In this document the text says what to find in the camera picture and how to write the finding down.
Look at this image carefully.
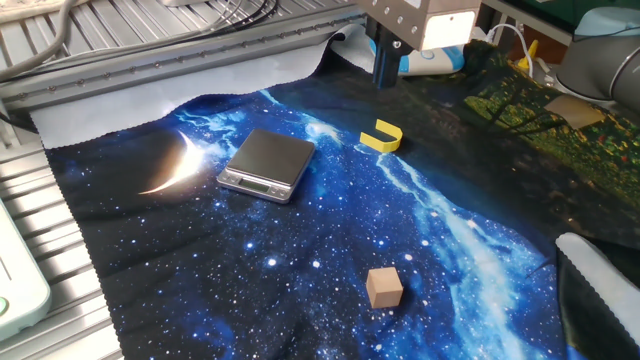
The silver digital pocket scale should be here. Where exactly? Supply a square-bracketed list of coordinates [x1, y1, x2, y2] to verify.
[216, 128, 317, 205]

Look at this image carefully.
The yellow U-shaped plastic clip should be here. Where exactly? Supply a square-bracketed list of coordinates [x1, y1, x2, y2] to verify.
[359, 118, 404, 154]

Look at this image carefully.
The grey Schunk gripper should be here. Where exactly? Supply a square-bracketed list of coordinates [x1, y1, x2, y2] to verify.
[355, 0, 482, 90]

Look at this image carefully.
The white teach pendant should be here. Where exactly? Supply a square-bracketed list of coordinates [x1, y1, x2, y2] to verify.
[0, 199, 53, 343]

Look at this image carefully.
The galaxy print cloth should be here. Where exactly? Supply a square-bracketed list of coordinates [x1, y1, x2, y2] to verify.
[29, 24, 640, 360]

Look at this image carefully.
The white thin cable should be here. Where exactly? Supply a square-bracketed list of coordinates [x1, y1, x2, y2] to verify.
[484, 23, 535, 79]

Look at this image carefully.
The aluminium profile rail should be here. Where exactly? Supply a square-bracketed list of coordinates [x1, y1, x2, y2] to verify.
[0, 9, 369, 114]

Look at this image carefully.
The small wooden block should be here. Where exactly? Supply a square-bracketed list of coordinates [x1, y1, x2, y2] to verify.
[365, 266, 405, 310]

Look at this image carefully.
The thick grey cable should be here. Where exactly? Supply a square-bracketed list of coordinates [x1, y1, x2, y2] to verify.
[0, 0, 79, 84]

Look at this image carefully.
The yellow plastic object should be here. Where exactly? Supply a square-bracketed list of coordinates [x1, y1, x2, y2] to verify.
[517, 39, 540, 71]

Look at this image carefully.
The brown paper patch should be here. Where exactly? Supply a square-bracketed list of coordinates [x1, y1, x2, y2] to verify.
[543, 93, 607, 131]

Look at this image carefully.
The white blue handheld device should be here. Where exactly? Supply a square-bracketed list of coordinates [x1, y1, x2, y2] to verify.
[369, 37, 466, 77]

